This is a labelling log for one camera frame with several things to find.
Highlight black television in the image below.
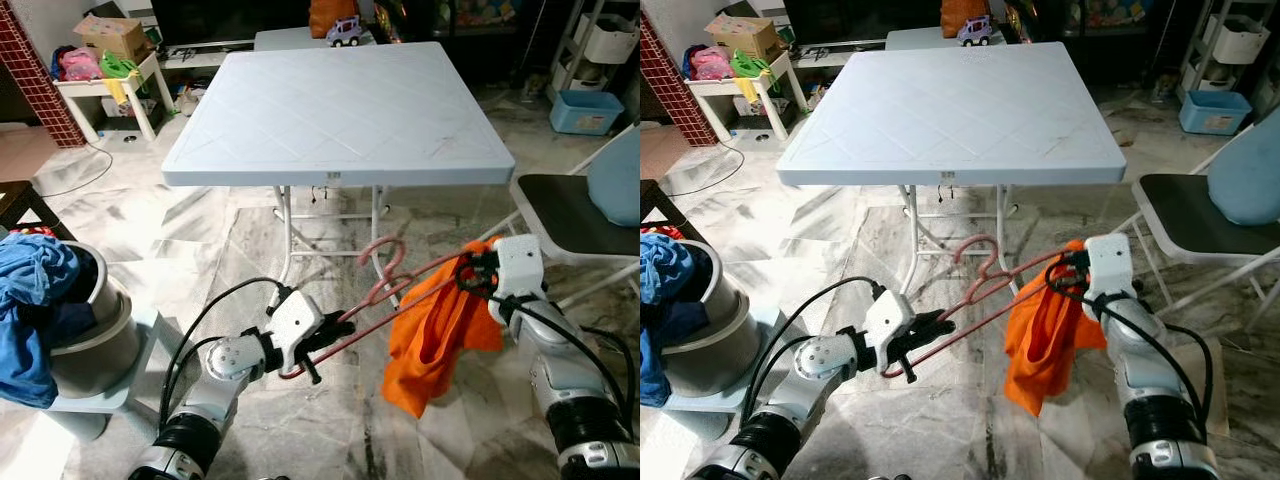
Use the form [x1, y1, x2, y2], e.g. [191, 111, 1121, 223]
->
[150, 0, 313, 48]
[782, 0, 943, 46]

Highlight orange bag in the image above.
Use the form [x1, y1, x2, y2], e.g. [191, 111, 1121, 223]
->
[308, 0, 359, 39]
[940, 0, 989, 39]

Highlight white low table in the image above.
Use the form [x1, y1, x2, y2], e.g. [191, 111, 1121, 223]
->
[253, 27, 379, 53]
[885, 27, 1009, 51]

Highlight pink wire hanger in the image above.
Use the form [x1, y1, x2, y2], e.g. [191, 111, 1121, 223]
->
[278, 237, 476, 381]
[880, 235, 1076, 379]

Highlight purple toy car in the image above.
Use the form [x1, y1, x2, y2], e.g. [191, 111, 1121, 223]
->
[325, 15, 365, 48]
[956, 14, 996, 47]

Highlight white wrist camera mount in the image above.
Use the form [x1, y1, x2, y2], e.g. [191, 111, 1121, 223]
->
[492, 235, 546, 301]
[1085, 233, 1136, 301]
[265, 290, 326, 373]
[863, 290, 916, 373]

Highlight cardboard box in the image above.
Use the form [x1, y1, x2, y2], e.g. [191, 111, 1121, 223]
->
[75, 14, 151, 63]
[705, 14, 781, 63]

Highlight white low tv bench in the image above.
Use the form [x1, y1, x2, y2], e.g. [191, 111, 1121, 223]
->
[790, 40, 889, 71]
[160, 40, 259, 71]

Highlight orange cloth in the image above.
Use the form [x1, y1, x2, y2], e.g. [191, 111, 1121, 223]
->
[1003, 238, 1109, 418]
[381, 237, 506, 420]

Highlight small white side table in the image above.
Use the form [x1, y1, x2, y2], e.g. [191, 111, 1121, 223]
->
[54, 50, 163, 143]
[685, 50, 793, 143]

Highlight pink bag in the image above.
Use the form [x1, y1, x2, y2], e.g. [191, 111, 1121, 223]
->
[686, 47, 734, 83]
[55, 47, 104, 83]

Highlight black folding chair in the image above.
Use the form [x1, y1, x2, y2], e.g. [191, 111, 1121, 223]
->
[1112, 125, 1280, 331]
[478, 125, 641, 311]

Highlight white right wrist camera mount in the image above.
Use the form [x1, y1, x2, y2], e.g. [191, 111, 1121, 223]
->
[1085, 233, 1136, 301]
[492, 235, 546, 301]

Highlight blue cloth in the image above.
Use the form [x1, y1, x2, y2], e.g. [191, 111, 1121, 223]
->
[640, 232, 706, 409]
[0, 232, 101, 409]

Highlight blue cushion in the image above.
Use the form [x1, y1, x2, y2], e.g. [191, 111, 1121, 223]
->
[1207, 125, 1280, 227]
[587, 128, 641, 229]

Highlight white shelf rack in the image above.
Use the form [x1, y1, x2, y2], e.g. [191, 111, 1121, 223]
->
[1180, 0, 1271, 99]
[555, 0, 641, 98]

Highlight colourful toy box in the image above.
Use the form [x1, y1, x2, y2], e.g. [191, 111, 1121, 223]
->
[1065, 0, 1151, 28]
[440, 0, 521, 28]

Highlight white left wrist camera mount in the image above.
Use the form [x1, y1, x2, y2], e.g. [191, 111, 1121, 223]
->
[265, 290, 326, 373]
[863, 290, 916, 373]

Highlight blue plastic bin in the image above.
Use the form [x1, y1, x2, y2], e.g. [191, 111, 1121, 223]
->
[1178, 90, 1253, 136]
[549, 90, 625, 137]

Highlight green cloth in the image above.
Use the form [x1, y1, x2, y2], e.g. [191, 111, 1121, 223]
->
[730, 50, 773, 83]
[98, 50, 143, 83]

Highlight white folding table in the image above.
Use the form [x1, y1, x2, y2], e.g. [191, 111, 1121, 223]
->
[160, 41, 517, 313]
[776, 41, 1129, 301]

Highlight thin black floor cable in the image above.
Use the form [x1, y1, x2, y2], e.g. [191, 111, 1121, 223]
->
[665, 140, 746, 198]
[35, 140, 116, 198]

